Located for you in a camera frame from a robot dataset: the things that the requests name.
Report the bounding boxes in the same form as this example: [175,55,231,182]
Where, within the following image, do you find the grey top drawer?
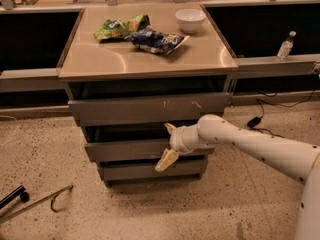
[69,93,228,126]

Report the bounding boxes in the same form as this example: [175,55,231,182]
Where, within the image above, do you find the blue chip bag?
[126,27,188,56]

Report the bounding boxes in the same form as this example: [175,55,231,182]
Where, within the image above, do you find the green chip bag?
[94,14,150,40]

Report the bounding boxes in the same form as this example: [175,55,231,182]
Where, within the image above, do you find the metal hooked rod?
[0,185,73,224]

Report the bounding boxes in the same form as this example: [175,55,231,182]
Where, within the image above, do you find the grey steel-top drawer cabinet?
[59,4,237,185]

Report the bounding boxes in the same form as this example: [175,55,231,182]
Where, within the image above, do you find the clear plastic water bottle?
[277,31,296,61]

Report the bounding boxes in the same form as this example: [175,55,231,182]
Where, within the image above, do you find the grey drawer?
[98,158,208,182]
[83,137,215,163]
[69,93,228,126]

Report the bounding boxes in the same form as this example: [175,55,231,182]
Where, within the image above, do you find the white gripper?
[155,123,206,172]

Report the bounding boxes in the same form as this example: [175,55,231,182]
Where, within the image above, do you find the black power adapter with cable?
[246,91,315,137]

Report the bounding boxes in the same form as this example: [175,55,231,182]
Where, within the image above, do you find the white bowl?
[175,9,206,34]

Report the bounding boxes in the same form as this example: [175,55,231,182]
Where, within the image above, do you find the black caster leg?
[0,185,29,209]

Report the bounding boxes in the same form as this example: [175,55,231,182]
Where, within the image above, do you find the grey bottom drawer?
[98,158,208,182]

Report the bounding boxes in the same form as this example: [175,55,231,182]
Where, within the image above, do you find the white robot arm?
[155,114,320,240]

